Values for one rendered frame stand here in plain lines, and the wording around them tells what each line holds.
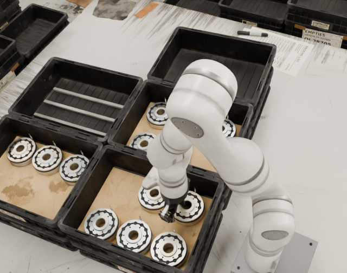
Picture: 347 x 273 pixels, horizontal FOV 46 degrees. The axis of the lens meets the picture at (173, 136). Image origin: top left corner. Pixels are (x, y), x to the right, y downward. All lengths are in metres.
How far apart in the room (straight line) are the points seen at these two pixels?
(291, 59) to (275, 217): 1.05
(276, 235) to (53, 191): 0.75
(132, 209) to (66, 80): 0.65
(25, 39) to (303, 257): 2.10
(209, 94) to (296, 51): 1.32
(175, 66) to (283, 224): 0.90
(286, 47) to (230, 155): 1.26
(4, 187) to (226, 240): 0.75
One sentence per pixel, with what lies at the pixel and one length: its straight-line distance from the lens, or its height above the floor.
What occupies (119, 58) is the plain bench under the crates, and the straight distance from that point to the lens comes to 1.91.
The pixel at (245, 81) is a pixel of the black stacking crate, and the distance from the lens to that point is 1.56.
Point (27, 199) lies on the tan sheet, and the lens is 1.41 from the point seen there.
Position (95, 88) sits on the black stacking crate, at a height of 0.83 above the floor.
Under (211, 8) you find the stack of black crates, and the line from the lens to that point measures 2.84.
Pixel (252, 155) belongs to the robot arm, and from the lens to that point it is 0.73.
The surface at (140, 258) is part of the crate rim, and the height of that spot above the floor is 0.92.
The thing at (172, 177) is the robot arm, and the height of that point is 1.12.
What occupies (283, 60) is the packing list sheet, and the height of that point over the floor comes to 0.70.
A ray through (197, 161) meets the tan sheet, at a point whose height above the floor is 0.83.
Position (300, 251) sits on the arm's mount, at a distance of 1.26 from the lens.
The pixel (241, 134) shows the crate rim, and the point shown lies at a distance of 1.27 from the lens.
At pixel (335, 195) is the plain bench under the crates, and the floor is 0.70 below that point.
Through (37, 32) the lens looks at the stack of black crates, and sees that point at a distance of 2.76.
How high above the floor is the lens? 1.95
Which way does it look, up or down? 53 degrees down
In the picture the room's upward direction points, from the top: 9 degrees counter-clockwise
